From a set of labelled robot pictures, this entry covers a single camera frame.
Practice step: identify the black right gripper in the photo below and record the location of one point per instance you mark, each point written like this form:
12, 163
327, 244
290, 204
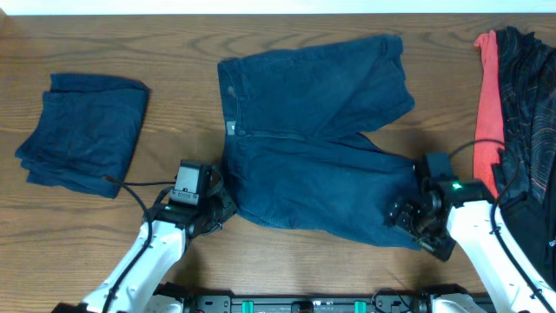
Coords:
400, 216

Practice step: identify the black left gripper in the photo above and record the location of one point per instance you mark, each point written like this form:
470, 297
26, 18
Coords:
230, 208

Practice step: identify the dark blue denim shorts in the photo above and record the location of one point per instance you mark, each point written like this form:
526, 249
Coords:
297, 154

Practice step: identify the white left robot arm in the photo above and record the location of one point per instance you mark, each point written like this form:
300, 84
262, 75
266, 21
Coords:
163, 239

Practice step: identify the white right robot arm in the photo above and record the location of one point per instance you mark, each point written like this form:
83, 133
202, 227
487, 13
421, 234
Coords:
449, 212

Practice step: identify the red cloth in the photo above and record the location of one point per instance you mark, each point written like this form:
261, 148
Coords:
489, 122

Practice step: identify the black patterned garment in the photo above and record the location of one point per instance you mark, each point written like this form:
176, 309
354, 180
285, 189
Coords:
525, 176

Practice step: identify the folded dark blue garment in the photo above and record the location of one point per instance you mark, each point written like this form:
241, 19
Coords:
87, 131

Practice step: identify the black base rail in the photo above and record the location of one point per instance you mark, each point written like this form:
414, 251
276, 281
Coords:
441, 298

